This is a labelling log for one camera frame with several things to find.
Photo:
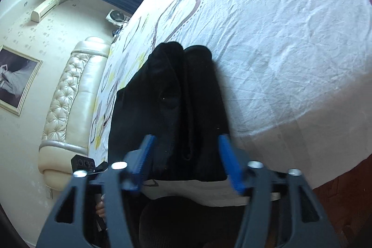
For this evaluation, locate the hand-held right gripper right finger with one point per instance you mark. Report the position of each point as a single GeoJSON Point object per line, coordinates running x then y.
{"type": "Point", "coordinates": [231, 163]}

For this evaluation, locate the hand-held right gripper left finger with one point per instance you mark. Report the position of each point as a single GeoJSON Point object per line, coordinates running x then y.
{"type": "Point", "coordinates": [144, 155]}

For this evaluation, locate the black pants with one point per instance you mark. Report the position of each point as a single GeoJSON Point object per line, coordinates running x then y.
{"type": "Point", "coordinates": [180, 108]}

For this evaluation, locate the person's left hand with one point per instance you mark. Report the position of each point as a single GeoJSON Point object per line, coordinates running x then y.
{"type": "Point", "coordinates": [101, 207]}

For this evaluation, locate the cream tufted leather headboard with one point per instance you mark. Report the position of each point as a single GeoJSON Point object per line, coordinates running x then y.
{"type": "Point", "coordinates": [72, 108]}

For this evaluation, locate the bed with patterned sheet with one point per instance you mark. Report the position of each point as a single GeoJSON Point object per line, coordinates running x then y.
{"type": "Point", "coordinates": [284, 62]}

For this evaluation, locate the white box fan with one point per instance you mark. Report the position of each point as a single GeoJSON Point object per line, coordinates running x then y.
{"type": "Point", "coordinates": [117, 17]}

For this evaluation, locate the framed wall picture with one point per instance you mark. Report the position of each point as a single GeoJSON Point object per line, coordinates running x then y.
{"type": "Point", "coordinates": [17, 78]}

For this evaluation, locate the white wall air conditioner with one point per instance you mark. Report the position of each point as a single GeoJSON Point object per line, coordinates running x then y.
{"type": "Point", "coordinates": [45, 8]}

